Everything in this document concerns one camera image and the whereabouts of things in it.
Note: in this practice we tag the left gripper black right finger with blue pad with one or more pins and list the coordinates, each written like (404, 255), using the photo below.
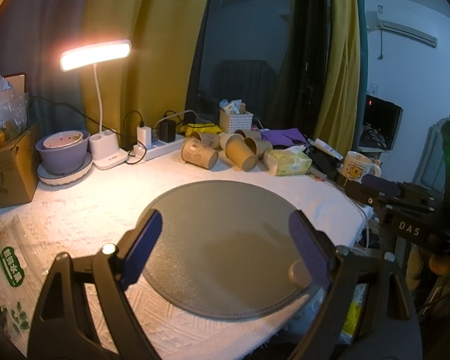
(383, 329)

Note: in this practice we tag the paper cup brown inside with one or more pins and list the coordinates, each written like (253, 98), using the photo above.
(259, 147)

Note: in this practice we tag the paper cup white inside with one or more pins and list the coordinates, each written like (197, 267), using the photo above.
(225, 138)

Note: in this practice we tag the paper cup at back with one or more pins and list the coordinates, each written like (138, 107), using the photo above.
(210, 140)

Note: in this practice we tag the patterned paper cup lying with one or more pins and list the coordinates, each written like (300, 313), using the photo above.
(197, 153)

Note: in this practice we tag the white bear mug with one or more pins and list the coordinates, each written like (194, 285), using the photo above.
(356, 166)

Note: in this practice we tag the green sticker label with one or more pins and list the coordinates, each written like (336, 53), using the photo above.
(11, 266)

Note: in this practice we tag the black monitor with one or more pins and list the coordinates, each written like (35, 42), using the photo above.
(380, 125)

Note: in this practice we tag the white table cloth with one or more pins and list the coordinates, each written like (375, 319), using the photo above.
(81, 217)

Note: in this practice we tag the yellow tissue pack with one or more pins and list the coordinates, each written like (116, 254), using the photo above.
(288, 162)

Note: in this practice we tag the purple cloth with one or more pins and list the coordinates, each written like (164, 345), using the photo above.
(285, 137)

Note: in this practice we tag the white plate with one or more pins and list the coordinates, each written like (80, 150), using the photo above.
(57, 180)

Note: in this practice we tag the cardboard box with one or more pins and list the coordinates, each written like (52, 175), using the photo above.
(18, 168)

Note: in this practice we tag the round grey mat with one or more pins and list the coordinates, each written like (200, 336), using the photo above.
(225, 251)

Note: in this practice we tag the purple bowl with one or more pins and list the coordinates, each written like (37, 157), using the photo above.
(64, 160)

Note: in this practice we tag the pink bowl inside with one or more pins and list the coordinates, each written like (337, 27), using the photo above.
(62, 139)

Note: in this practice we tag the white woven basket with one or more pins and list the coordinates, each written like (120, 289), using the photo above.
(229, 123)

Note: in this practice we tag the white power strip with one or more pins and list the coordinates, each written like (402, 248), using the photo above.
(158, 149)

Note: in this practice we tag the white charger plug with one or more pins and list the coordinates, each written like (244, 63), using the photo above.
(144, 135)

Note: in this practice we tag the black power adapter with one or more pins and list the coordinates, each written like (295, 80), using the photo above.
(167, 131)

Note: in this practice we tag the yellow curtain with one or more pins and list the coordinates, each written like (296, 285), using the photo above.
(294, 63)

